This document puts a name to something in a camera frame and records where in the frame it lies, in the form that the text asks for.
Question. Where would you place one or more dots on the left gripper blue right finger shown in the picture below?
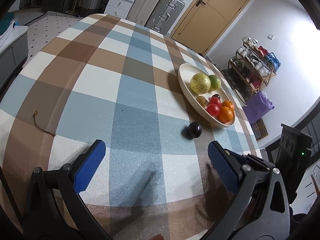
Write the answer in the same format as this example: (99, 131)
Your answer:
(227, 164)

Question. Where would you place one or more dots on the checkered tablecloth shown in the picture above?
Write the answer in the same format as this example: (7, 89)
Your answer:
(107, 78)

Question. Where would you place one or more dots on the person left hand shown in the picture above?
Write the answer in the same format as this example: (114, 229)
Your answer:
(157, 237)

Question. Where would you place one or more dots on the purple bag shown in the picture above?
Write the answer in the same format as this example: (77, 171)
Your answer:
(257, 106)

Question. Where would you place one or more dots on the orange tangerine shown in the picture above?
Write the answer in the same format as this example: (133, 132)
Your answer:
(228, 104)
(225, 115)

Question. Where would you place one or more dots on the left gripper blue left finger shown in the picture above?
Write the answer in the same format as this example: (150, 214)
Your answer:
(86, 165)

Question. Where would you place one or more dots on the wooden shoe rack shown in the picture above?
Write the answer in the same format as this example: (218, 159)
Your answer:
(251, 68)

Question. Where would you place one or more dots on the beige suitcase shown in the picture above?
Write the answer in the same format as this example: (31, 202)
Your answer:
(141, 11)

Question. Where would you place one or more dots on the red tomato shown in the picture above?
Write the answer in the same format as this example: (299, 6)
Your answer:
(213, 109)
(215, 100)

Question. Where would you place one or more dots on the silver grey suitcase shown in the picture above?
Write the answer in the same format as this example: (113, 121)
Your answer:
(164, 15)

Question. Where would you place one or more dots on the small brown fruit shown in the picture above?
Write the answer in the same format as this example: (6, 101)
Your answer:
(202, 101)

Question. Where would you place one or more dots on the wooden door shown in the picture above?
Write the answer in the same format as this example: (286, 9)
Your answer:
(204, 22)

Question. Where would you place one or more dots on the yellow speckled guava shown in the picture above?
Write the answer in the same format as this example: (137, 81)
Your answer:
(200, 83)

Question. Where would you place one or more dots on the green yellow guava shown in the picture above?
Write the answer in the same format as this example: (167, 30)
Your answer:
(215, 83)

